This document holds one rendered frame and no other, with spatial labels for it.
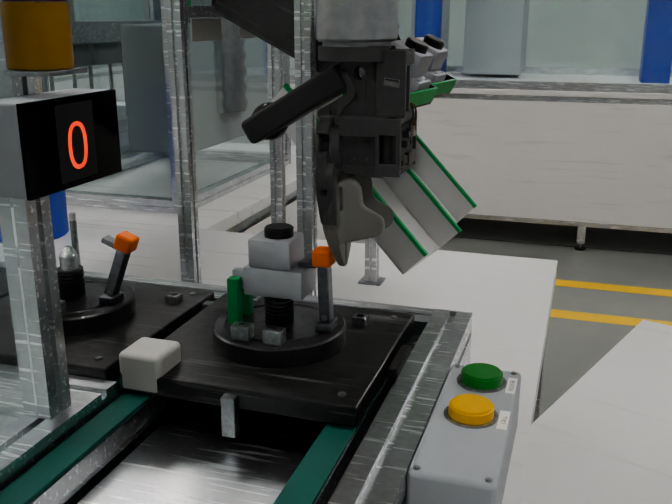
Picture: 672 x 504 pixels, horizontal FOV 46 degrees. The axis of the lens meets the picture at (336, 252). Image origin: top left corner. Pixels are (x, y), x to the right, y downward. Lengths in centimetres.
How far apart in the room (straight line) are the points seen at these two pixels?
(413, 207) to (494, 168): 357
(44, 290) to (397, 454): 33
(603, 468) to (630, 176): 384
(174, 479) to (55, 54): 36
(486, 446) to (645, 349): 53
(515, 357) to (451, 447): 44
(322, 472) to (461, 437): 12
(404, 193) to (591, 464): 45
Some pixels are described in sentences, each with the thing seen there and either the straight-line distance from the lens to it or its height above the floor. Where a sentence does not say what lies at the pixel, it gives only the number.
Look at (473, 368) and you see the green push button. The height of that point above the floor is 97.
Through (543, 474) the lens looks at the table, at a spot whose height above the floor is 86.
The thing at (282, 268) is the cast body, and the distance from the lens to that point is 79.
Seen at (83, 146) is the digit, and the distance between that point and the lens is 67.
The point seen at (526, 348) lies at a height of 86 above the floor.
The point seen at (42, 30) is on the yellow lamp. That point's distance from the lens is 64.
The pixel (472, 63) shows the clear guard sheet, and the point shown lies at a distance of 464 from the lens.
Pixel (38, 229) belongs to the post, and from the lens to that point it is 71.
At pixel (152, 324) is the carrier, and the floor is 97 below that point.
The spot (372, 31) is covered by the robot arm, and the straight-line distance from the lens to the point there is 71.
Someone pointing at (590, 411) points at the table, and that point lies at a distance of 98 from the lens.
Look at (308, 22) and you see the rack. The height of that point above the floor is 129.
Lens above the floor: 130
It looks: 17 degrees down
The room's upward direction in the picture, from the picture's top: straight up
